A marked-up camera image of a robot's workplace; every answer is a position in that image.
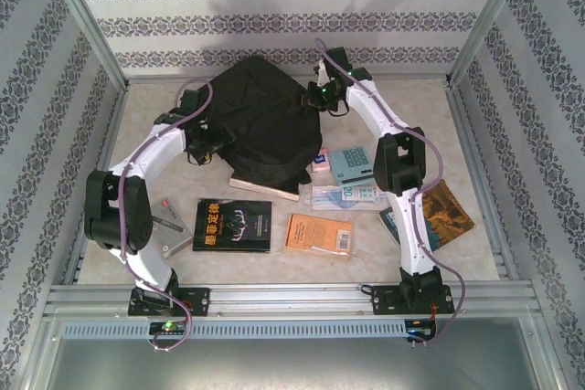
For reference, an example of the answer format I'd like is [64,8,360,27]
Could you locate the clear pen pack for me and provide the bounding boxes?
[299,184,389,211]

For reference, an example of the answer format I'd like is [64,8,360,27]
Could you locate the blue book canyon cover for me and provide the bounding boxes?
[378,178,476,254]

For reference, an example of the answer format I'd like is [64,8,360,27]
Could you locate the black book cream pages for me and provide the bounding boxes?
[228,173,303,203]

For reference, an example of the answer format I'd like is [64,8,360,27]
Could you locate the aluminium frame post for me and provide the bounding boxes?
[38,0,130,90]
[445,0,535,88]

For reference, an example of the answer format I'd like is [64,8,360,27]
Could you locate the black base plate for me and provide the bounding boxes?
[372,283,457,317]
[127,287,212,318]

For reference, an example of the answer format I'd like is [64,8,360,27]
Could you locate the aluminium mounting rail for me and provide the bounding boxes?
[43,283,537,318]

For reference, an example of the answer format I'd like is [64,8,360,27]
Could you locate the right controller board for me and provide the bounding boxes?
[405,318,439,342]

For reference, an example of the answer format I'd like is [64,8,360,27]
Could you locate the teal desk calculator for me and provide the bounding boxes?
[328,146,383,186]

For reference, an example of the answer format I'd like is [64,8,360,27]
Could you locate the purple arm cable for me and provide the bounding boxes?
[117,79,216,354]
[314,37,468,345]

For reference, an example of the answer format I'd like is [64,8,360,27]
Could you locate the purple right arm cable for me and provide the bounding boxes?
[314,37,468,345]

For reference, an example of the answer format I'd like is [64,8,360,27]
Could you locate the orange paperback book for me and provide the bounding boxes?
[282,212,356,265]

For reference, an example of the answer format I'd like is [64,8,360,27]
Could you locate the aluminium side rail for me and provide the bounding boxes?
[445,81,522,281]
[63,81,130,285]

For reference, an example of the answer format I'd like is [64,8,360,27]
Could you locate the pink eraser pack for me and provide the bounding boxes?
[311,147,331,174]

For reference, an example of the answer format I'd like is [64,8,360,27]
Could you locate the grey thin book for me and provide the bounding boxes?
[150,197,193,259]

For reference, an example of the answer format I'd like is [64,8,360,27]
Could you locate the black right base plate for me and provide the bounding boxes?
[372,283,457,317]

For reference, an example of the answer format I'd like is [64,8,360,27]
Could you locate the left controller board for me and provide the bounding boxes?
[148,320,188,336]

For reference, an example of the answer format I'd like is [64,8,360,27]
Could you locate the grey metal sheet panel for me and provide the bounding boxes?
[27,337,561,390]

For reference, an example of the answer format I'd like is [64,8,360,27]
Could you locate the black backpack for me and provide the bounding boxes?
[200,55,324,197]

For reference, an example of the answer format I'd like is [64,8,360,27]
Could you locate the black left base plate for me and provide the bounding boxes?
[127,287,212,318]

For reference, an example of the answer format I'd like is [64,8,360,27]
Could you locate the grey slotted cable duct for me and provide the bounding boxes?
[61,319,409,341]

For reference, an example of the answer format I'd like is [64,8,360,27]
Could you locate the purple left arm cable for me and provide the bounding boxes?
[117,79,216,354]

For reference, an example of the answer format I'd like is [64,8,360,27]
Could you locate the controller board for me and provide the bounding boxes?
[405,318,439,342]
[148,320,188,336]

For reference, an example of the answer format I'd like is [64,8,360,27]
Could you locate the black book gold title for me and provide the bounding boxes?
[192,199,274,254]

